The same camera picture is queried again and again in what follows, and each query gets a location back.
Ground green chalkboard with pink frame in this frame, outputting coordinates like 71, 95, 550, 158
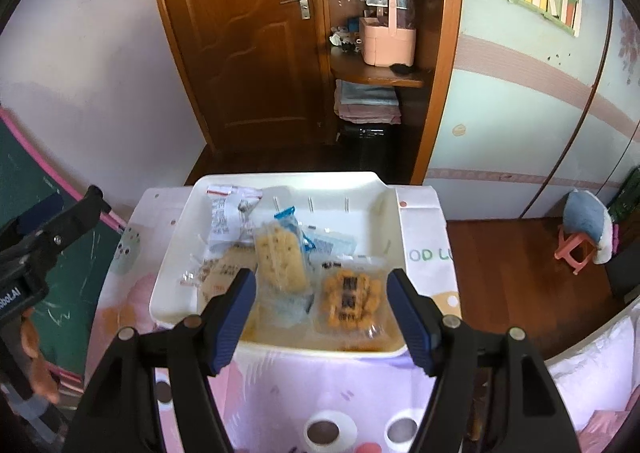
0, 108, 126, 404

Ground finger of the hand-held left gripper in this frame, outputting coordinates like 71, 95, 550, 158
0, 192, 66, 249
0, 186, 112, 275

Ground yellow cracker clear packet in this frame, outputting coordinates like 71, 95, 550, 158
252, 207, 318, 294

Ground black box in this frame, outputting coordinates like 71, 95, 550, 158
340, 123, 401, 171

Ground tan biscuit clear packet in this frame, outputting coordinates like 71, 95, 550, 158
199, 243, 258, 319

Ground person's left hand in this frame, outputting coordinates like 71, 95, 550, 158
19, 308, 62, 405

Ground orange biscuit clear packet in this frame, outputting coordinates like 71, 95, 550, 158
310, 255, 401, 349

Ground cartoon printed tablecloth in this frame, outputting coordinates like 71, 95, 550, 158
82, 186, 481, 453

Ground wooden door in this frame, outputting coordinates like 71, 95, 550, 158
145, 0, 331, 154

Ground folded towels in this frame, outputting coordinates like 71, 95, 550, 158
334, 79, 402, 125

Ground metal door handle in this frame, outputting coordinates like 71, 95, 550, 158
280, 0, 312, 21

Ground pink basket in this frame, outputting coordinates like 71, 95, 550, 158
359, 0, 418, 68

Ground white plastic bin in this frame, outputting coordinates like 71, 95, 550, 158
149, 172, 408, 359

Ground clear packet with blue print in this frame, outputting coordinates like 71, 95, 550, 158
300, 228, 358, 259

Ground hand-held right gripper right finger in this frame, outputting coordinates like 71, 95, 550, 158
386, 268, 576, 453

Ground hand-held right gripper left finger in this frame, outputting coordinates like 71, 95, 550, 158
62, 267, 258, 453

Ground pink and white bedding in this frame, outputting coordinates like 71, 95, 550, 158
545, 293, 640, 453

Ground wooden corner shelf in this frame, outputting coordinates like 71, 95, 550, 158
320, 0, 466, 184

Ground dark green bag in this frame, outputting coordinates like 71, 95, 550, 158
607, 173, 640, 224

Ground pale blue wardrobe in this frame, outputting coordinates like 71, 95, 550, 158
422, 0, 640, 221

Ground blue cushion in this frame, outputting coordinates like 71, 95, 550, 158
562, 189, 616, 265

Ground cream packet with red edges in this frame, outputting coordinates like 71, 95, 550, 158
206, 184, 263, 246

